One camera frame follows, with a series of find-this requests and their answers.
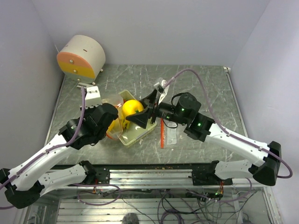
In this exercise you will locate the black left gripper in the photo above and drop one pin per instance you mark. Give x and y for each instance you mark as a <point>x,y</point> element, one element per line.
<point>85,116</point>

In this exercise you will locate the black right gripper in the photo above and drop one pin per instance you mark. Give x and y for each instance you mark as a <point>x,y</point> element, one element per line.
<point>148,101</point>

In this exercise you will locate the yellow lemon toy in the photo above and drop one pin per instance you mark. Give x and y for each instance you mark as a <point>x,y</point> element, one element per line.
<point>131,107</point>

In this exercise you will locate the yellow bell pepper toy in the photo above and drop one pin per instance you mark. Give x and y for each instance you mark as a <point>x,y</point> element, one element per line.
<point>125,124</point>

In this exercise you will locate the clear zip bag red zipper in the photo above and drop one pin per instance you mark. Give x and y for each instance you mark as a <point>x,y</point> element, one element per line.
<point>117,101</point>

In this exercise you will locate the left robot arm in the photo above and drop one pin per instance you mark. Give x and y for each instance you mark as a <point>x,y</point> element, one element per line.
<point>63,144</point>

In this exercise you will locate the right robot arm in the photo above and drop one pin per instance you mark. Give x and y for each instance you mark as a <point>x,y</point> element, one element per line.
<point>261,161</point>

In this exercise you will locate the pale green plastic basket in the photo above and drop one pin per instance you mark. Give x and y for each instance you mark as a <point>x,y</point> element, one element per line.
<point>134,133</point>

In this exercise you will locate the small white clip block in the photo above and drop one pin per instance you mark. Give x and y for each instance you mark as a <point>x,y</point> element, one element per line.
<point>83,85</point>

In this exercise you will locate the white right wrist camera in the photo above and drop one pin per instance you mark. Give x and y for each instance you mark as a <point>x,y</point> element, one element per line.
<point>161,90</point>

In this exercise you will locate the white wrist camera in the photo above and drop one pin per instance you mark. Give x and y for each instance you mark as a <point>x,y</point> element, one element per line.
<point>161,90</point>
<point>92,97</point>

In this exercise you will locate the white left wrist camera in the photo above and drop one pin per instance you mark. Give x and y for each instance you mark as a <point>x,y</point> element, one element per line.
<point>92,97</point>

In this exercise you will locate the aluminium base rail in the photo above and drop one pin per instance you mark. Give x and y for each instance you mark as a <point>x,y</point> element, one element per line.
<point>137,175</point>

